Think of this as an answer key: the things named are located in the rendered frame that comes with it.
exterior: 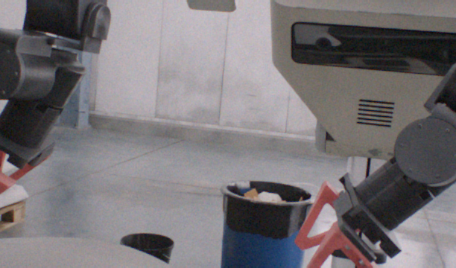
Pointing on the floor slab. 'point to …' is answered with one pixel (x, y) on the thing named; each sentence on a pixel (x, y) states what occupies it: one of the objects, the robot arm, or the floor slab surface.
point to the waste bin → (263, 225)
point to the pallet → (13, 215)
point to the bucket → (150, 244)
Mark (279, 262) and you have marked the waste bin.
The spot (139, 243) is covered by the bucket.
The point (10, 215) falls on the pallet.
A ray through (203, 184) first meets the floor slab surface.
